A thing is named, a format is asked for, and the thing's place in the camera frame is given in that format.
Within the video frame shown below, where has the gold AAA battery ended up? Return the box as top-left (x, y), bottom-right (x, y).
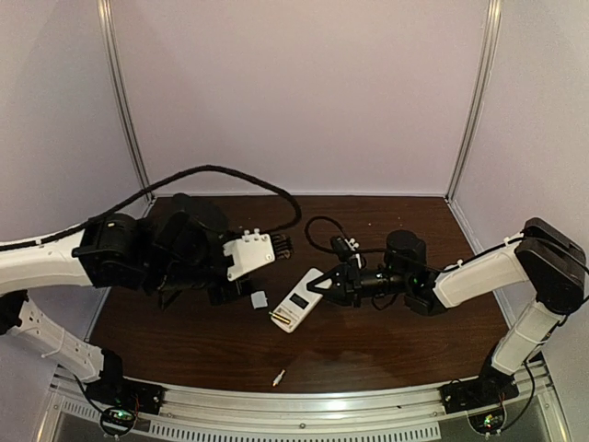
top-left (269, 311), bottom-right (292, 325)

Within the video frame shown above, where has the left black camera cable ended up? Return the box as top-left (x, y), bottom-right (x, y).
top-left (0, 164), bottom-right (305, 252)

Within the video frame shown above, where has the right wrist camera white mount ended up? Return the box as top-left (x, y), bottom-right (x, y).
top-left (329, 236), bottom-right (364, 269)

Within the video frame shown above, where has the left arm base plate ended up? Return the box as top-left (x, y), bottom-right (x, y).
top-left (86, 378), bottom-right (166, 415)

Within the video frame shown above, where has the white red remote control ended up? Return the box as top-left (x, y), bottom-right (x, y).
top-left (271, 268), bottom-right (323, 333)

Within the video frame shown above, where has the white-tipped AAA battery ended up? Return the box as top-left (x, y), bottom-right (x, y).
top-left (272, 369), bottom-right (285, 388)

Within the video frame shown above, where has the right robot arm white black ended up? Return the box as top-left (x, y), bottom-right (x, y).
top-left (306, 217), bottom-right (588, 412)

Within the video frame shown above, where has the left aluminium frame post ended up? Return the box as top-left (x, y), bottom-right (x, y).
top-left (97, 0), bottom-right (150, 189)

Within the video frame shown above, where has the circuit board with led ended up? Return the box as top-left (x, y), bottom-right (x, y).
top-left (98, 407), bottom-right (137, 437)
top-left (468, 407), bottom-right (506, 436)

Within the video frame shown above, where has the right circuit board with LED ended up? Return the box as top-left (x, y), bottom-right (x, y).
top-left (468, 407), bottom-right (506, 436)

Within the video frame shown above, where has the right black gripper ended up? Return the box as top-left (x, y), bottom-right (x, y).
top-left (308, 259), bottom-right (412, 308)

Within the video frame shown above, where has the black camera cable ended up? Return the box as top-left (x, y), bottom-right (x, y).
top-left (306, 215), bottom-right (521, 273)
top-left (0, 164), bottom-right (305, 252)

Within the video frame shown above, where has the right black camera cable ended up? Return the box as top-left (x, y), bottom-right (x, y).
top-left (306, 215), bottom-right (521, 273)

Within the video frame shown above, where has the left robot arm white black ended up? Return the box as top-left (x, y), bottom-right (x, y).
top-left (1, 193), bottom-right (293, 409)

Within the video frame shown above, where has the right aluminium frame post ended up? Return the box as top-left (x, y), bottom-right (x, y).
top-left (445, 0), bottom-right (502, 203)

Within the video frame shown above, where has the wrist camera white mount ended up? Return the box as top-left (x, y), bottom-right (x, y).
top-left (329, 236), bottom-right (364, 269)
top-left (223, 228), bottom-right (276, 281)

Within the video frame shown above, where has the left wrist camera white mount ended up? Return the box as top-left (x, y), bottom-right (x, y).
top-left (223, 228), bottom-right (276, 281)

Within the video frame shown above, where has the aluminium frame post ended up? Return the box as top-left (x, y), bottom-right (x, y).
top-left (97, 0), bottom-right (150, 189)
top-left (445, 0), bottom-right (502, 203)

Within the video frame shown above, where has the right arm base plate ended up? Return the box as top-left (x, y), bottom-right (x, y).
top-left (439, 377), bottom-right (519, 414)

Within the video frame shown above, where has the grey battery compartment cover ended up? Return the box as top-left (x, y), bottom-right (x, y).
top-left (250, 291), bottom-right (269, 310)

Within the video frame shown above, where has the left circuit board with LED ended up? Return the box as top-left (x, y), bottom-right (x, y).
top-left (98, 407), bottom-right (137, 437)

